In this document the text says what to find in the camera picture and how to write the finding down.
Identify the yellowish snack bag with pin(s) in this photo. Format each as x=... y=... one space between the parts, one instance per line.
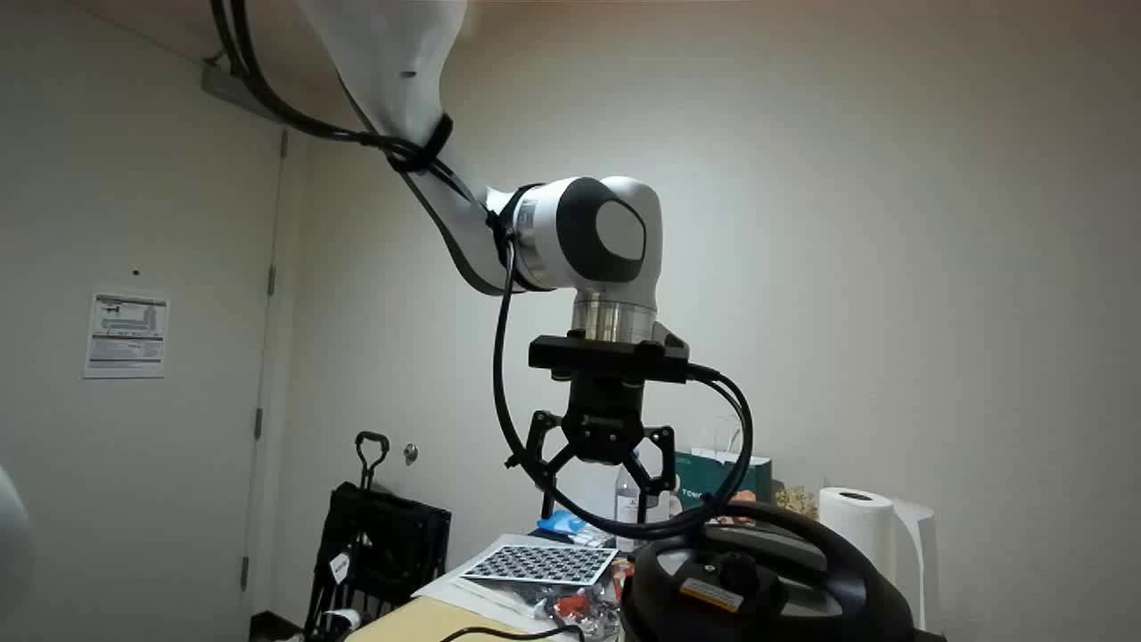
x=794 y=502

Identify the red snack packet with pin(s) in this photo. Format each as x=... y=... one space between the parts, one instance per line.
x=580 y=609

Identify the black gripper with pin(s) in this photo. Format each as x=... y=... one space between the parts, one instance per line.
x=608 y=417

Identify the steel cooker with black lid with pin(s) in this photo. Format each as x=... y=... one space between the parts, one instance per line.
x=761 y=583

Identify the printed paper wall notice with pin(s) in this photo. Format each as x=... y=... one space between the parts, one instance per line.
x=126 y=337

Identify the black-white patterned flat box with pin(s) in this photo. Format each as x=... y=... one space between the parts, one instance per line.
x=539 y=565

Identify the green paper gift bag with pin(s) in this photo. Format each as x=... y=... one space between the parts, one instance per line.
x=713 y=477

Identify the grey door closer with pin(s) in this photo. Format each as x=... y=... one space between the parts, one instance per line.
x=237 y=90

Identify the white flat printed sheet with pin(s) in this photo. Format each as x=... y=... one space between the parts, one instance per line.
x=475 y=593

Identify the small wall hook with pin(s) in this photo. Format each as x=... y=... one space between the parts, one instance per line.
x=411 y=455

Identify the white paper towel roll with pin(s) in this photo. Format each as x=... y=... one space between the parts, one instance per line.
x=853 y=523

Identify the blue wipes packet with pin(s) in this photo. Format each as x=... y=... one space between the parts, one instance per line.
x=564 y=527

